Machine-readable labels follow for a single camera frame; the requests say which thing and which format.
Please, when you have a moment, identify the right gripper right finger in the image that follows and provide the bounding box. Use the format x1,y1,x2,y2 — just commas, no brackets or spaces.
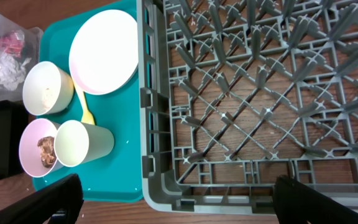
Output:
273,175,358,224

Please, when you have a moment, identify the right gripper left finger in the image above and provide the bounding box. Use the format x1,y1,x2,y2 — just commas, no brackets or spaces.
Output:
0,174,84,224

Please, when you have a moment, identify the pink bowl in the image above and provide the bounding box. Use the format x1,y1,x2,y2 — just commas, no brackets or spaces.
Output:
19,118,63,178

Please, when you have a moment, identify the white cup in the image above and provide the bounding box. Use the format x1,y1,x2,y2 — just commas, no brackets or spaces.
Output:
54,120,115,167

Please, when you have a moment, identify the white napkin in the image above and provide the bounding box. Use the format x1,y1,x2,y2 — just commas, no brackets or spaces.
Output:
0,54,32,91

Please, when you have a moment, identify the red snack wrapper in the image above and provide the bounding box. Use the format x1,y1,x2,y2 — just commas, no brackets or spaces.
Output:
0,30,25,57

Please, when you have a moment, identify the grey dishwasher rack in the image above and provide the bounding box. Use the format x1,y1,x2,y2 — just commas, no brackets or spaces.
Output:
137,0,358,215

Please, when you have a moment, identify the brown food piece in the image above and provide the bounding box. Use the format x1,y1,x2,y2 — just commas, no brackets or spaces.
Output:
37,136,57,168

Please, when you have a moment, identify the teal serving tray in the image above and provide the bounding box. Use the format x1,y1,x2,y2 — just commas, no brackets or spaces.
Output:
32,0,143,203

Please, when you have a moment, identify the yellow plastic spoon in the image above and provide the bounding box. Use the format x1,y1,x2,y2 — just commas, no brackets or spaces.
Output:
73,81,95,125

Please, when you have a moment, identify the black tray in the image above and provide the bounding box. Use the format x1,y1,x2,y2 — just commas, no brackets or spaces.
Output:
0,100,29,179

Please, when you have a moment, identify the cream bowl with rice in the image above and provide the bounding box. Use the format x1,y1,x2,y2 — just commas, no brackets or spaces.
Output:
22,61,74,116

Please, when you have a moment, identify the pink plate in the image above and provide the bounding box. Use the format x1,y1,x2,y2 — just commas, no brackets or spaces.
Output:
68,9,139,95

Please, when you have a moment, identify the clear plastic bin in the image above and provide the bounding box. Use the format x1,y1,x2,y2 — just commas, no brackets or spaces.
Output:
0,14,44,101

